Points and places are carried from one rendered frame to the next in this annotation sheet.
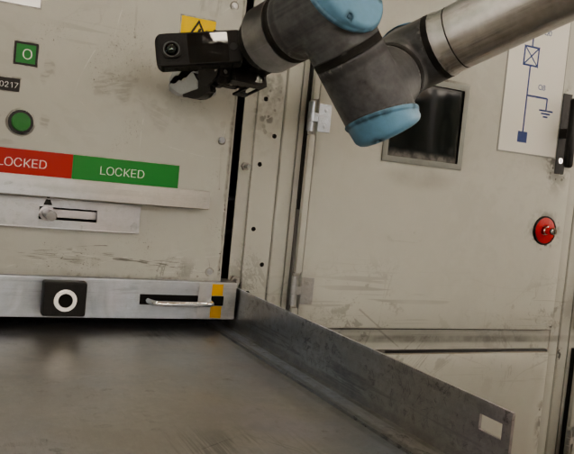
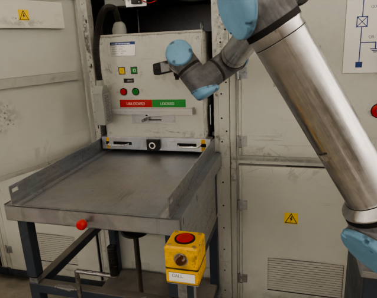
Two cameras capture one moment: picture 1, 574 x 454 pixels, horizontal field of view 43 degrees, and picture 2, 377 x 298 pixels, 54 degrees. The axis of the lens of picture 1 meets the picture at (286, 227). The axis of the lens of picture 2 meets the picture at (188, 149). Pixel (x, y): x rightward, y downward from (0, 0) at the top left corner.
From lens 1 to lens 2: 0.95 m
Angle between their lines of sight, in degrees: 43
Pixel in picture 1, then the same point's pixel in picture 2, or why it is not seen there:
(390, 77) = (196, 78)
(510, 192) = (353, 93)
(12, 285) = (139, 140)
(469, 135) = not seen: hidden behind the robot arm
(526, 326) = not seen: hidden behind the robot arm
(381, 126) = (196, 95)
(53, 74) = (142, 75)
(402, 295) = (290, 143)
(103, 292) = (165, 142)
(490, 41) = (234, 58)
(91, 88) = (154, 77)
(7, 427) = (92, 184)
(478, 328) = not seen: hidden behind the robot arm
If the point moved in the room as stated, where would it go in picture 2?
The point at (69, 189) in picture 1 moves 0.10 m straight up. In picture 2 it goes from (148, 112) to (146, 89)
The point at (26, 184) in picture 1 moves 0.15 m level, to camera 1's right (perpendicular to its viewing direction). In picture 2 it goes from (135, 111) to (159, 114)
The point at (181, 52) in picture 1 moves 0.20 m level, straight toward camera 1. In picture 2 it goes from (158, 69) to (125, 74)
